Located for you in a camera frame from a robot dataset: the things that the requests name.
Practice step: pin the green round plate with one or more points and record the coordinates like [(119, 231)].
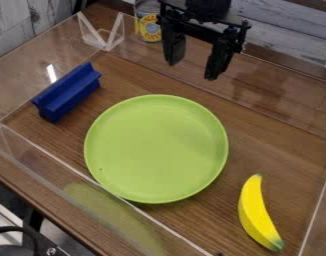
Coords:
[(157, 148)]

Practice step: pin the clear acrylic triangle bracket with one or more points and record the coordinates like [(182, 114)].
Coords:
[(101, 38)]

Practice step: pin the yellow toy banana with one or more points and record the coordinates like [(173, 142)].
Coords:
[(254, 216)]

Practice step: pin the black metal table bracket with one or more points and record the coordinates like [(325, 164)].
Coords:
[(34, 240)]

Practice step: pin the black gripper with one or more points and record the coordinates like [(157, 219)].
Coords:
[(210, 21)]

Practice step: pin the blue plastic block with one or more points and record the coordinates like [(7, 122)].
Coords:
[(67, 92)]

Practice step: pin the yellow labelled can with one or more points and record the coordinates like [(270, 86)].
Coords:
[(146, 10)]

